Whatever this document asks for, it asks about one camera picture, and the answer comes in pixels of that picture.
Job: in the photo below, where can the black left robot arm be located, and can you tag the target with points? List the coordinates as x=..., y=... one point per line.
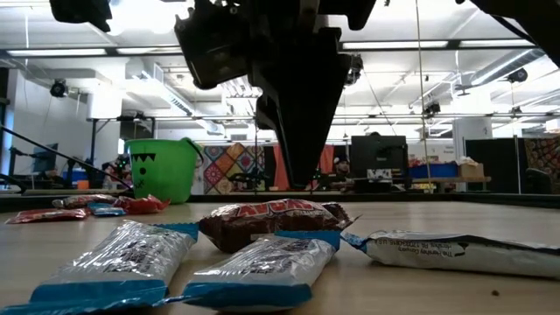
x=83, y=13

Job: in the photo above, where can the black aluminium frame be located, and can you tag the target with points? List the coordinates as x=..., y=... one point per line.
x=437, y=199

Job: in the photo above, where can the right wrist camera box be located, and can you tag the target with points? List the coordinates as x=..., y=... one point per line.
x=214, y=48

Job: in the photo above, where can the brown candy bar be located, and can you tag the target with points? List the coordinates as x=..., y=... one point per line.
x=275, y=221
x=83, y=200

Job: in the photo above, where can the white ventilation duct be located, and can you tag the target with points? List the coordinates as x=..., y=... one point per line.
x=166, y=94

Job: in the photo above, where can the red candy packet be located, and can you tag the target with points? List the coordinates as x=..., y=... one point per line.
x=48, y=214
x=142, y=204

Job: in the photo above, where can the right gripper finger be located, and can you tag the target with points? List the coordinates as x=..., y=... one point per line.
x=268, y=118
x=306, y=122

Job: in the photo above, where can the black background gantry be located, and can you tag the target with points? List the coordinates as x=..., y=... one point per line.
x=93, y=144

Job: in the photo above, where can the black partition panel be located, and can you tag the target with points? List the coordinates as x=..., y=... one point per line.
x=499, y=162

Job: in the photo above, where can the brown cardboard box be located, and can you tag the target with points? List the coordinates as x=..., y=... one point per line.
x=471, y=171

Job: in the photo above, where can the black ceiling spotlight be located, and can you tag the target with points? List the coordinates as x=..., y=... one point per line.
x=58, y=88
x=356, y=70
x=432, y=108
x=518, y=75

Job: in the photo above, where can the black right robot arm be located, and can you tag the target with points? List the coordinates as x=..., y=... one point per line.
x=534, y=22

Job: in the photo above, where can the blue white candy bar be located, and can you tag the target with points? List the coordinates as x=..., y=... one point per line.
x=118, y=262
x=107, y=211
x=459, y=254
x=262, y=271

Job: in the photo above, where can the dark patterned cloth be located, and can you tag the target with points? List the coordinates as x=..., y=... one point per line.
x=544, y=153

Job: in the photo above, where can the colourful patchwork quilt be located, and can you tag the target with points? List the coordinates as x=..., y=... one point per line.
x=223, y=166

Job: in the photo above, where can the person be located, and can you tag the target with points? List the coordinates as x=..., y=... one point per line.
x=342, y=166

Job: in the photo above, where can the green plastic bucket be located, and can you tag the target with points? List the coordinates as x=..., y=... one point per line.
x=166, y=170

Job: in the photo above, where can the orange hanging cloth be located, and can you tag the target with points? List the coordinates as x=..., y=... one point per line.
x=280, y=170

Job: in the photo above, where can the dark computer monitor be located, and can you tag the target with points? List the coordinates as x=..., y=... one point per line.
x=46, y=157

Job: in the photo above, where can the wooden background table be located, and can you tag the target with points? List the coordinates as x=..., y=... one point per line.
x=450, y=179

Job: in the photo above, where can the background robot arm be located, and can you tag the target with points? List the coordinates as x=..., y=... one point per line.
x=247, y=177

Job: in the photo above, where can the silver ventilation duct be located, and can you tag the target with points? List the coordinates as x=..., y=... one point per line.
x=503, y=67

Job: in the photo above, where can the white column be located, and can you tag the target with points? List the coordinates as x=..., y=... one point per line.
x=472, y=131

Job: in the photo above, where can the blue storage bin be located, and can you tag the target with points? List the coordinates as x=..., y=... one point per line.
x=433, y=170

